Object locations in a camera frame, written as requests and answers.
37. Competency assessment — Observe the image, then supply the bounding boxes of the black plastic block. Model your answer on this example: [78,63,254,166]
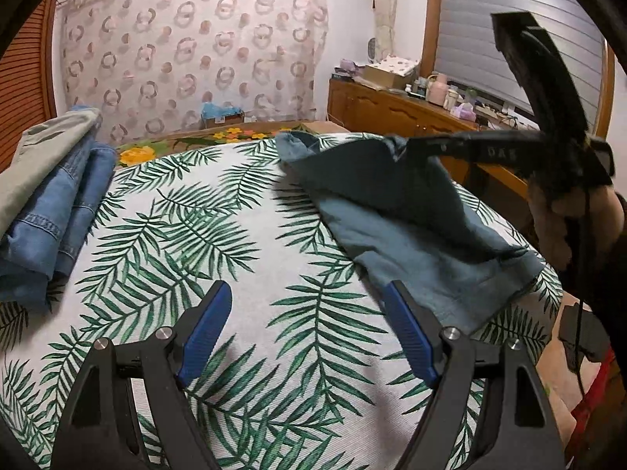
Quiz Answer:
[558,302,609,360]

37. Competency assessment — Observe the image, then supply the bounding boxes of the dotted cloth covered box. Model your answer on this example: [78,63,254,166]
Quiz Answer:
[362,55,422,89]

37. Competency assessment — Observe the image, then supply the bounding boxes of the pink mattress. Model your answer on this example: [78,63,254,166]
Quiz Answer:
[531,289,589,446]

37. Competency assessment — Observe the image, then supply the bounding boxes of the wooden louvre door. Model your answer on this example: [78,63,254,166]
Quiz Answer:
[0,0,60,172]

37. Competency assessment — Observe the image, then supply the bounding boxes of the wooden window frame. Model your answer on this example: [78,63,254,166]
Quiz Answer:
[421,0,616,139]

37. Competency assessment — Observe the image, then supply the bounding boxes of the red cloth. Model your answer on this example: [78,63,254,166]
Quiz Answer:
[571,347,620,457]

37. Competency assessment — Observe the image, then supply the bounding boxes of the person's right hand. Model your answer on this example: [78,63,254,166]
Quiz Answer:
[529,183,615,270]

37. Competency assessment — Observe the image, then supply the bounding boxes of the folded grey-green pants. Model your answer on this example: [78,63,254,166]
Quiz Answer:
[0,108,103,226]

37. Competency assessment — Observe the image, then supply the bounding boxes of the cardboard box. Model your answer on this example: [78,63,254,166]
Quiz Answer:
[206,112,245,128]

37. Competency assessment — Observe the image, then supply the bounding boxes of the cream curtain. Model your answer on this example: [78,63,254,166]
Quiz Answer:
[362,0,397,60]

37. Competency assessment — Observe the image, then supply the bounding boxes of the pink thermos jug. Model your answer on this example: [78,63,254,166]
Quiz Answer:
[427,72,449,106]

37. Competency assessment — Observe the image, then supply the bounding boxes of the teal pants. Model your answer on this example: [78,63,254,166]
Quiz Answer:
[274,131,547,336]

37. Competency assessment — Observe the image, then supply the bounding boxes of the floral blanket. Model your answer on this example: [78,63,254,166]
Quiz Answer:
[115,125,314,167]

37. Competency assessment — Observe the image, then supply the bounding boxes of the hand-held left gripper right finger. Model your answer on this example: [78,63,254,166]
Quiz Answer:
[381,280,564,470]

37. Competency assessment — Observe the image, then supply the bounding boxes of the wooden sideboard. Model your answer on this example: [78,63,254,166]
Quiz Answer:
[327,78,540,201]

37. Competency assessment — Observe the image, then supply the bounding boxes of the leaf print bed sheet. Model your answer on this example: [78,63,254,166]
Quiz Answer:
[0,132,564,470]

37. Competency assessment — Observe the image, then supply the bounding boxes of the circle pattern curtain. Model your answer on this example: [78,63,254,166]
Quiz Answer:
[59,0,329,140]

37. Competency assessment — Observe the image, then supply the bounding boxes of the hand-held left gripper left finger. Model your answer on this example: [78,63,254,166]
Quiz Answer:
[49,280,234,470]

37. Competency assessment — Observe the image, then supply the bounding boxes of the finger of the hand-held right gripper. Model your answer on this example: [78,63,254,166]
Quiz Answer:
[404,127,540,168]

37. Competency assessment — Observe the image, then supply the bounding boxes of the folded blue denim jeans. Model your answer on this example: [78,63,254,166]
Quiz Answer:
[0,132,118,314]

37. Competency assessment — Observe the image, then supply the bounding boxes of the grey window blind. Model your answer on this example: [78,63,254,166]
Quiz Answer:
[433,0,605,130]

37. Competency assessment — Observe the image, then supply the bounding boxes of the person's right forearm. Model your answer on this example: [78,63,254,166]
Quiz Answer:
[563,191,627,470]

